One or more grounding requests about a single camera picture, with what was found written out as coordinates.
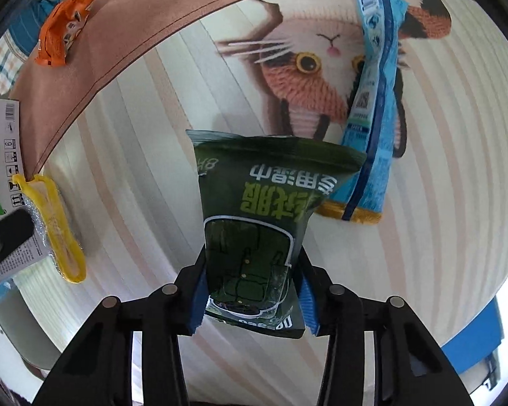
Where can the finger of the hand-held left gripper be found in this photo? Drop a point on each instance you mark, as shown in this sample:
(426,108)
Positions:
(4,232)

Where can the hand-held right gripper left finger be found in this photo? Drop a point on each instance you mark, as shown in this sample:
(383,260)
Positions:
(198,304)

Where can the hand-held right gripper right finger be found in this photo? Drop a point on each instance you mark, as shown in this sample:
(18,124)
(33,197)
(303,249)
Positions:
(308,304)

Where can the yellow edged clear packet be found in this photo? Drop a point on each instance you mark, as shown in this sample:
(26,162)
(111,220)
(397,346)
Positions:
(63,237)

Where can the dark green wet wipes packet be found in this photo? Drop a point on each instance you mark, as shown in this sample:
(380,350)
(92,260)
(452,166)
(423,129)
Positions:
(258,186)

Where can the white cardboard box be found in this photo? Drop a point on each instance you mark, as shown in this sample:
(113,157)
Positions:
(0,143)

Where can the grey curved object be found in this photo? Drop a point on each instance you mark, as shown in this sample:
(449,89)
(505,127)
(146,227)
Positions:
(21,330)

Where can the plaid cloth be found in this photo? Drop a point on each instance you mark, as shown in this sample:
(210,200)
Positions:
(4,63)

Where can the blue box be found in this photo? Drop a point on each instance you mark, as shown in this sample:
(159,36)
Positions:
(474,338)

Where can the cat printed blanket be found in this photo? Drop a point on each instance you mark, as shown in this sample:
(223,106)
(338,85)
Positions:
(152,135)

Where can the orange snack packet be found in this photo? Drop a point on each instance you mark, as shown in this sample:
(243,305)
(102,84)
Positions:
(61,29)

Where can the teal striped cloth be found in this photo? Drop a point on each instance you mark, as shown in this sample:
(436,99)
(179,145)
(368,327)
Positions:
(29,19)

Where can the blue snack packet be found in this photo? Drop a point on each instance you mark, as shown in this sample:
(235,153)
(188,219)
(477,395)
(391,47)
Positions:
(381,93)

